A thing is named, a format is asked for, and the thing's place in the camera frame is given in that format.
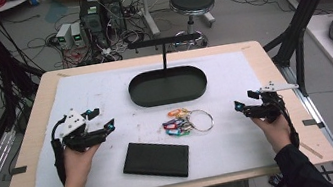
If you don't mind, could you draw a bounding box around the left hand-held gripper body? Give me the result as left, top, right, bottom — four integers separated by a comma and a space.
55, 104, 110, 156

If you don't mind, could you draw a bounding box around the person's right hand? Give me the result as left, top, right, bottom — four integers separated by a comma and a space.
250, 111, 295, 158

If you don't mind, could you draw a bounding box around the person's left hand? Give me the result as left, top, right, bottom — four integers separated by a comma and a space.
57, 140, 108, 187

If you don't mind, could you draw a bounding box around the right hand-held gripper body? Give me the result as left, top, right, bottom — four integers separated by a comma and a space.
239, 77, 305, 127

